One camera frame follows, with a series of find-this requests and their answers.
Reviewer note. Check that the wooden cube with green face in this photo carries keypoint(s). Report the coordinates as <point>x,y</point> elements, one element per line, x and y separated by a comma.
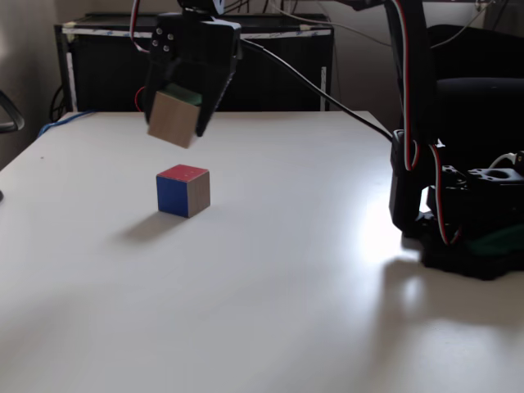
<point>174,120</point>

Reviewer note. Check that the wooden cube red blue faces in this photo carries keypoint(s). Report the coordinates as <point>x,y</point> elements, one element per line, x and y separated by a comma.
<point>182,192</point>

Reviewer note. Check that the black cabinet with taped edges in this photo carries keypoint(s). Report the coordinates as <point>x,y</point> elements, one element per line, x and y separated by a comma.
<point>106,73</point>

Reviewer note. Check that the black chair armrest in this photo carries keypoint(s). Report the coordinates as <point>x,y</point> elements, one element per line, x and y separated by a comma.
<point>14,116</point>

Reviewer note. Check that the black office chair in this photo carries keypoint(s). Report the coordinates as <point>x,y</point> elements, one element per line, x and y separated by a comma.
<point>475,94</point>

